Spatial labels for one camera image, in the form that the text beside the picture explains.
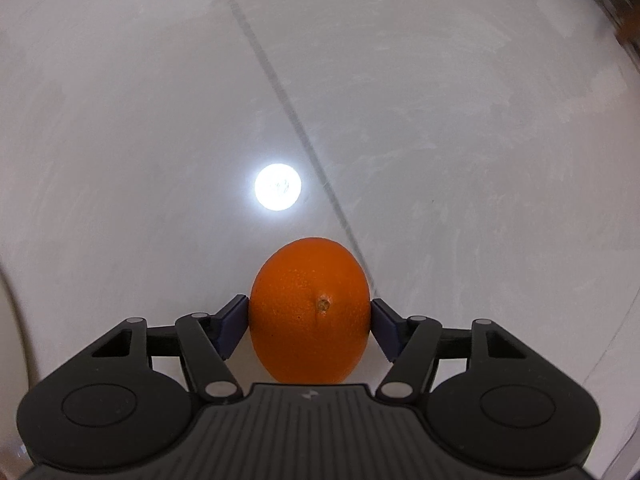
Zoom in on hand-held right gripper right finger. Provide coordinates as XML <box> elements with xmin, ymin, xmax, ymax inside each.
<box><xmin>370</xmin><ymin>298</ymin><xmax>548</xmax><ymax>405</ymax></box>

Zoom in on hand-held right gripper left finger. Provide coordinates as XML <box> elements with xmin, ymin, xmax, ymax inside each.
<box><xmin>75</xmin><ymin>294</ymin><xmax>250</xmax><ymax>406</ymax></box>

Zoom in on orange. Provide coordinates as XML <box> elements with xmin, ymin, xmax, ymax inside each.
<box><xmin>248</xmin><ymin>236</ymin><xmax>372</xmax><ymax>385</ymax></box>

